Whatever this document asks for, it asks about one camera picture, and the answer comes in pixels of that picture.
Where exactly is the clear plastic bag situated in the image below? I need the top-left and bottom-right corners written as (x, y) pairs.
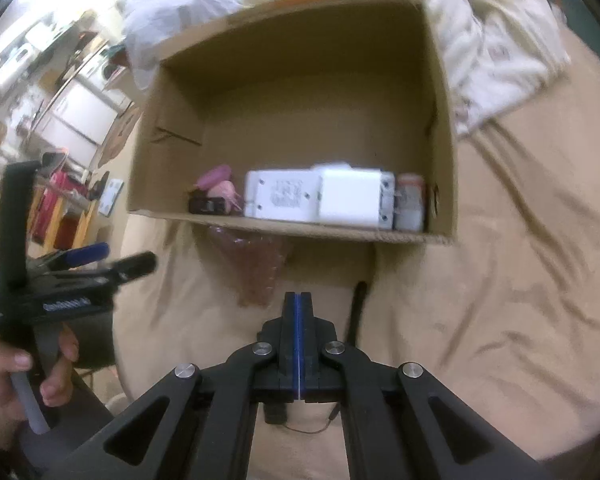
top-left (207, 225), bottom-right (288, 308)

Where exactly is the white device box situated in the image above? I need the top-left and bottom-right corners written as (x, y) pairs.
top-left (243, 167), bottom-right (396, 231)

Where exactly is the small pink pouch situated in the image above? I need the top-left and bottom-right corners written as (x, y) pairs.
top-left (207, 180), bottom-right (243, 216)

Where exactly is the white cabinet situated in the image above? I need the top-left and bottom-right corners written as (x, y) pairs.
top-left (32, 82), bottom-right (121, 156)

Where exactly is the brown cardboard box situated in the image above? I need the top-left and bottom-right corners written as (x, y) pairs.
top-left (126, 0), bottom-right (458, 246)

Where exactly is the white floor scale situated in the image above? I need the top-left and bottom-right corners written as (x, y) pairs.
top-left (95, 177), bottom-right (126, 218)

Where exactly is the person's left hand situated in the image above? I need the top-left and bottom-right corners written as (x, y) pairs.
top-left (0, 327), bottom-right (81, 453)

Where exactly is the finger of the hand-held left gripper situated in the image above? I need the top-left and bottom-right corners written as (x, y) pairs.
top-left (45, 242), bottom-right (111, 269)
top-left (102, 251), bottom-right (158, 286)

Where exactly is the red bag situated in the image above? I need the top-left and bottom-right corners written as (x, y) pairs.
top-left (30, 170), bottom-right (88, 246)

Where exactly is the white earbuds case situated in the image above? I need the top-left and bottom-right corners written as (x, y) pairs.
top-left (317, 162), bottom-right (383, 226)

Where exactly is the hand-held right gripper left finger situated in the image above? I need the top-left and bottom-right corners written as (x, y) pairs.
top-left (45, 291), bottom-right (299, 480)

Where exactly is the black stick with cord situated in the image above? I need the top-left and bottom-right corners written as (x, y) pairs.
top-left (265, 281), bottom-right (368, 433)

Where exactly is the small black case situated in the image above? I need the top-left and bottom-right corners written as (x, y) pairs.
top-left (189, 195), bottom-right (228, 216)

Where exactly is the cluttered wall shelf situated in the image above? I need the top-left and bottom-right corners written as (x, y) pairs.
top-left (0, 10), bottom-right (81, 91)

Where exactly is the white bottle with red label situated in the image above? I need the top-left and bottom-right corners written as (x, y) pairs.
top-left (394, 173), bottom-right (427, 233)

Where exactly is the white duvet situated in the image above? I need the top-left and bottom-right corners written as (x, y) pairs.
top-left (117, 0), bottom-right (431, 91)

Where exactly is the white washing machine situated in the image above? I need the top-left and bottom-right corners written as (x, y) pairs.
top-left (77, 52), bottom-right (131, 106)

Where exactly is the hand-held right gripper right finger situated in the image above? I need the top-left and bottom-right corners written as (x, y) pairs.
top-left (298, 291), bottom-right (551, 480)

